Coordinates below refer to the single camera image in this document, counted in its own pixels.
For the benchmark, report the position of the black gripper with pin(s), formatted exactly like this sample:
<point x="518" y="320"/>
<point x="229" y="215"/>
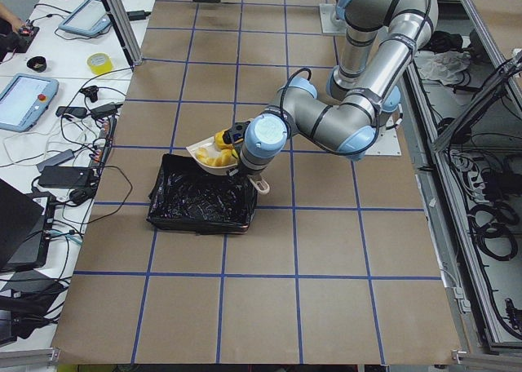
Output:
<point x="247" y="173"/>

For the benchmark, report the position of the beige plastic dustpan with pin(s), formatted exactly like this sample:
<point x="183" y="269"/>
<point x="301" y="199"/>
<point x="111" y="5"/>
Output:
<point x="251" y="158"/>

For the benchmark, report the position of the toy croissant bread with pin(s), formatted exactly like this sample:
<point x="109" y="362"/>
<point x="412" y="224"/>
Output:
<point x="224" y="158"/>

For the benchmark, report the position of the yellow toy potato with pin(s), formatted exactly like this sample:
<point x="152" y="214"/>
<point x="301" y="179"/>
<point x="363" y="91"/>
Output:
<point x="222" y="141"/>

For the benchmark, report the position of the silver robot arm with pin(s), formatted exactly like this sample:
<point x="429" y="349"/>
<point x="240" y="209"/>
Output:
<point x="382" y="37"/>

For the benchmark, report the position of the bin with black bag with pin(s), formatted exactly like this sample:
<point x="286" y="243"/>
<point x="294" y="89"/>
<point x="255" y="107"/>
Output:
<point x="186" y="198"/>

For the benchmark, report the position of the black small adapter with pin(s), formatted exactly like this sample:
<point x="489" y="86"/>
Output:
<point x="138" y="15"/>

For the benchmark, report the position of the power strip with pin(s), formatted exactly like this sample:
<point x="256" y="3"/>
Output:
<point x="104" y="143"/>

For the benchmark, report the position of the upper blue teach pendant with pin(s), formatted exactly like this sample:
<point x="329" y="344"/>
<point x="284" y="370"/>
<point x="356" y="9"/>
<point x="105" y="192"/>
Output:
<point x="89" y="19"/>

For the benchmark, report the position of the blue teach pendant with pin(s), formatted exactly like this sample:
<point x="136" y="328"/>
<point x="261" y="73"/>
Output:
<point x="24" y="100"/>
<point x="89" y="19"/>

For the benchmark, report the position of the yellow tape roll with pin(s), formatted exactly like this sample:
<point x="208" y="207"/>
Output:
<point x="99" y="63"/>

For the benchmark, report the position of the black power adapter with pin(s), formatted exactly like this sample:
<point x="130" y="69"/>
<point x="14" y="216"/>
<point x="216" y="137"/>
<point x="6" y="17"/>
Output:
<point x="65" y="177"/>

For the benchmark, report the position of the small black bowl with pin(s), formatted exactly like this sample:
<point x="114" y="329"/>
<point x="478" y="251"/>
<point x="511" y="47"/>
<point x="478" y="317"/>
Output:
<point x="37" y="64"/>

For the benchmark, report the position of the lower blue teach pendant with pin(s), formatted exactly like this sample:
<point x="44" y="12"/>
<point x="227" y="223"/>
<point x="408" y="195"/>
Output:
<point x="24" y="100"/>

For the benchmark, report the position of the crumpled white cloth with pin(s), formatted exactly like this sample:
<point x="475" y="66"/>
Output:
<point x="447" y="67"/>

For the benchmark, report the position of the black laptop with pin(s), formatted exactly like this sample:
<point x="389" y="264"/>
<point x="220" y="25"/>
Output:
<point x="26" y="222"/>

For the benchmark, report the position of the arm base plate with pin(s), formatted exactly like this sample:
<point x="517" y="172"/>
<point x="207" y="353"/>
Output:
<point x="387" y="144"/>
<point x="330" y="23"/>

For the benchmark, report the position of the aluminium frame post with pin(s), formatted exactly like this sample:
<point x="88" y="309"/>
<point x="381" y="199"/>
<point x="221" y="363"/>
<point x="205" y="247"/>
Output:
<point x="116" y="12"/>

